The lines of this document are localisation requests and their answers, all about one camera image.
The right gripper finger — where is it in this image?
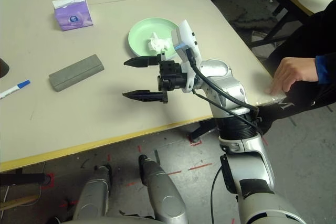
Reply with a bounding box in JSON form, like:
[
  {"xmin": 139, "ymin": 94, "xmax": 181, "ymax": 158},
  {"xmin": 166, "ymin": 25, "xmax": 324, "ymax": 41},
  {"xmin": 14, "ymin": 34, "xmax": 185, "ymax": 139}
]
[
  {"xmin": 123, "ymin": 50, "xmax": 166, "ymax": 68},
  {"xmin": 122, "ymin": 89, "xmax": 169, "ymax": 104}
]

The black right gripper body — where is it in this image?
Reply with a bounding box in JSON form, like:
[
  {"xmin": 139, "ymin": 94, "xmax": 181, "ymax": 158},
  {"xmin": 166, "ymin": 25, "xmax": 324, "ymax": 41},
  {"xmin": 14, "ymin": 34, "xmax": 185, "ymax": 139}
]
[{"xmin": 156, "ymin": 60, "xmax": 196, "ymax": 93}]

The white tissue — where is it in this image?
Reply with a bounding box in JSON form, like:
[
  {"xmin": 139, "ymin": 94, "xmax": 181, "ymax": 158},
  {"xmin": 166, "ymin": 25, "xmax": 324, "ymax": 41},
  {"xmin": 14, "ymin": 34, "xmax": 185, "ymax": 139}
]
[{"xmin": 146, "ymin": 31, "xmax": 173, "ymax": 52}]

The green plate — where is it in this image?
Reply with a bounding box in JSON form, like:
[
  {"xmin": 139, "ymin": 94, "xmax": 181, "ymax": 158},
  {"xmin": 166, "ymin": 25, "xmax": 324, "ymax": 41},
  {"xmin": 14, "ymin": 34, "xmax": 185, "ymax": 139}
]
[{"xmin": 128, "ymin": 17, "xmax": 182, "ymax": 61}]

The grey glasses case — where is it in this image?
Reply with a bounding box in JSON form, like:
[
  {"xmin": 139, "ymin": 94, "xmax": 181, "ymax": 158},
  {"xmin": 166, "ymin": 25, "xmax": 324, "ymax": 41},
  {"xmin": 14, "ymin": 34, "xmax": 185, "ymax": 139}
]
[{"xmin": 48, "ymin": 54, "xmax": 106, "ymax": 93}]

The bystander forearm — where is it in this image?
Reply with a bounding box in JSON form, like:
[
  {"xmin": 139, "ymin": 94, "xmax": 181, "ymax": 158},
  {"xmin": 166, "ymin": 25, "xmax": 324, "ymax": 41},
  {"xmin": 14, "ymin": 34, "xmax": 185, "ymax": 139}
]
[{"xmin": 314, "ymin": 55, "xmax": 336, "ymax": 85}]

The bystander bare hand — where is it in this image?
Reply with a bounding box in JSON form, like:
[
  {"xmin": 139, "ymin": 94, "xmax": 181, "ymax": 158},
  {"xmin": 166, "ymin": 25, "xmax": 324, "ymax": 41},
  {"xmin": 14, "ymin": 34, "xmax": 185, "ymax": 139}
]
[{"xmin": 264, "ymin": 56, "xmax": 319, "ymax": 95}]

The black table base tube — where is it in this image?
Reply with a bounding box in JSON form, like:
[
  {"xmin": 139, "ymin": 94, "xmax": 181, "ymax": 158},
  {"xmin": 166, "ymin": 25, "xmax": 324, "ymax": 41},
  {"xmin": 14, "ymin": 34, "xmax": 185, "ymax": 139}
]
[
  {"xmin": 0, "ymin": 173, "xmax": 51, "ymax": 186},
  {"xmin": 189, "ymin": 118, "xmax": 219, "ymax": 141}
]

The purple tissue pack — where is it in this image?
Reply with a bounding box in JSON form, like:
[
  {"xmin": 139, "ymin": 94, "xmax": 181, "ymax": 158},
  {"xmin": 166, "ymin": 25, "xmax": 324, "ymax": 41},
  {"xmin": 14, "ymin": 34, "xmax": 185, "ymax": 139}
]
[{"xmin": 51, "ymin": 0, "xmax": 95, "ymax": 32}]

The silver robot right leg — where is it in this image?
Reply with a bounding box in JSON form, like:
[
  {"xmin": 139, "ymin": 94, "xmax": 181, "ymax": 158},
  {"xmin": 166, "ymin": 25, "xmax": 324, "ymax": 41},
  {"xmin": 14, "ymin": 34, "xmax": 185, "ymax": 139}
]
[{"xmin": 138, "ymin": 154, "xmax": 188, "ymax": 224}]

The silver robot leg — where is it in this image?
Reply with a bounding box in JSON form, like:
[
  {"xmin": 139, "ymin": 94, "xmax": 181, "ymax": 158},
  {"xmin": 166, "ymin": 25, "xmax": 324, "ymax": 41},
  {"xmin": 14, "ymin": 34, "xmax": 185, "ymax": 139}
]
[
  {"xmin": 73, "ymin": 163, "xmax": 113, "ymax": 221},
  {"xmin": 138, "ymin": 154, "xmax": 188, "ymax": 224}
]

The clear plastic wrap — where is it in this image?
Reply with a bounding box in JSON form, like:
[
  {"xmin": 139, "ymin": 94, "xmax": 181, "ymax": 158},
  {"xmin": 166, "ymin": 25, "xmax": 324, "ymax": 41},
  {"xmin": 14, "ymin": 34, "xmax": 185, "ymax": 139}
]
[{"xmin": 256, "ymin": 94, "xmax": 287, "ymax": 107}]

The silver robot left leg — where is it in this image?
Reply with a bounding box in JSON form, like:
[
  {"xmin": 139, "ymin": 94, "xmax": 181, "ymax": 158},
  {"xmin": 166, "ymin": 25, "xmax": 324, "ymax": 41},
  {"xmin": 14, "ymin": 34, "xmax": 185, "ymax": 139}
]
[{"xmin": 73, "ymin": 163, "xmax": 113, "ymax": 221}]

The grey robot torso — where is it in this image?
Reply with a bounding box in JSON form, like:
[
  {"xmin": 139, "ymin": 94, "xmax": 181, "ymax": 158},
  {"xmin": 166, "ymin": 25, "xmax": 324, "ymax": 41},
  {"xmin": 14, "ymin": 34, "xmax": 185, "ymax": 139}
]
[{"xmin": 60, "ymin": 215, "xmax": 158, "ymax": 224}]

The white marker blue cap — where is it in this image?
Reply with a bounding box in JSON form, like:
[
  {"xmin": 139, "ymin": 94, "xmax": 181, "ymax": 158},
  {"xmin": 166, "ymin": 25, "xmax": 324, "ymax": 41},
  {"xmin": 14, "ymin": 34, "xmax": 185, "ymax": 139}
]
[{"xmin": 0, "ymin": 79, "xmax": 31, "ymax": 101}]

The bystander black clothed body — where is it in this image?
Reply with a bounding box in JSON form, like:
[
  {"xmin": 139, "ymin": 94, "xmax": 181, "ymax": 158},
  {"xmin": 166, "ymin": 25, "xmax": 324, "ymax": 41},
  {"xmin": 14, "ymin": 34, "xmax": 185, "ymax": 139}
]
[{"xmin": 256, "ymin": 0, "xmax": 336, "ymax": 135}]

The black plastic cup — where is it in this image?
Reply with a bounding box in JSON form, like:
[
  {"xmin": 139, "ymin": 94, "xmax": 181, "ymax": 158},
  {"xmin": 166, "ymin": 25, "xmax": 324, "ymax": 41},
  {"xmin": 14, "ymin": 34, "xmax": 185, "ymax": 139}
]
[{"xmin": 0, "ymin": 57, "xmax": 10, "ymax": 79}]

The wooden stick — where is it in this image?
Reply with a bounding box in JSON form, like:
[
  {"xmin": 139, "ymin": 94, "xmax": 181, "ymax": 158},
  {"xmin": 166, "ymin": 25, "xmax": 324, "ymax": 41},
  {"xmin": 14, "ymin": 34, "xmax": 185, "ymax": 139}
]
[{"xmin": 0, "ymin": 195, "xmax": 39, "ymax": 210}]

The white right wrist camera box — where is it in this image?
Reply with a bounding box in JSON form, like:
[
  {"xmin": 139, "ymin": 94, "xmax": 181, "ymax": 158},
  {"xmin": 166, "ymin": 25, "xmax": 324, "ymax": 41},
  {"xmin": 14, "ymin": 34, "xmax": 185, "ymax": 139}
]
[{"xmin": 170, "ymin": 19, "xmax": 203, "ymax": 93}]

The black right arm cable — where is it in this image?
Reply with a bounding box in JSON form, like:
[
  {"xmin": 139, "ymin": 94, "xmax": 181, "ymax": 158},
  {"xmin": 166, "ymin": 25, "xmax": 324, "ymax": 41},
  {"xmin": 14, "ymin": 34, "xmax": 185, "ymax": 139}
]
[{"xmin": 185, "ymin": 47, "xmax": 266, "ymax": 137}]

